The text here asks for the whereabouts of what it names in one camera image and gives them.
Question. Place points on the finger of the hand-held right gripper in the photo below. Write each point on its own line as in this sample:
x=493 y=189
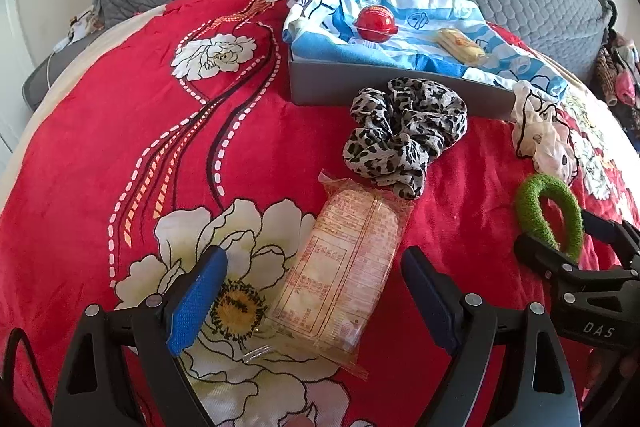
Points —
x=540 y=252
x=607 y=229

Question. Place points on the small items on bedside table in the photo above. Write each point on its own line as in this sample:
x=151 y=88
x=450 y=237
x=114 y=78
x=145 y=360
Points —
x=85 y=26

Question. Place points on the blue striped cartoon cloth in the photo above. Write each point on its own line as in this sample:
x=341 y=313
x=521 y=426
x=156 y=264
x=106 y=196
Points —
x=420 y=12

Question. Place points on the red floral blanket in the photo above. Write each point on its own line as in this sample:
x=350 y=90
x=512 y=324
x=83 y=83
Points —
x=100 y=147

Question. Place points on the white wardrobe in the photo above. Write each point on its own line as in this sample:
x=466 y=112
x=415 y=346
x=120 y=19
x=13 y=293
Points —
x=7 y=67

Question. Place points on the large clear snack packet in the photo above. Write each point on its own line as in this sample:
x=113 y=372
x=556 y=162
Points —
x=340 y=267

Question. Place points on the grey storage box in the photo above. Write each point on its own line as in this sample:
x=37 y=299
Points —
x=350 y=82

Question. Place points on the leopard print scrunchie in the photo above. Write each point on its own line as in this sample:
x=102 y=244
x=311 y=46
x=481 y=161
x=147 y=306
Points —
x=405 y=127

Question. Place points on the cream sheer scrunchie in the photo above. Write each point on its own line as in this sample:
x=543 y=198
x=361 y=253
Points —
x=542 y=132

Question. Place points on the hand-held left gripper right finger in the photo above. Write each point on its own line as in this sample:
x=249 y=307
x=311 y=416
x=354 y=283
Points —
x=430 y=302

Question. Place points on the small yellow snack packet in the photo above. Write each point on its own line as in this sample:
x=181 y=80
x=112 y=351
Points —
x=460 y=46

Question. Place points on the pile of clothes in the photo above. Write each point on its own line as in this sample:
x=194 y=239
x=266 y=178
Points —
x=620 y=77

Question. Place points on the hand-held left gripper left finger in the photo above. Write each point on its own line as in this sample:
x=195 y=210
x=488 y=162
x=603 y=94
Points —
x=197 y=302

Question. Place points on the red toy egg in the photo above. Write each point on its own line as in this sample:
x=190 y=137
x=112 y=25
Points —
x=376 y=22

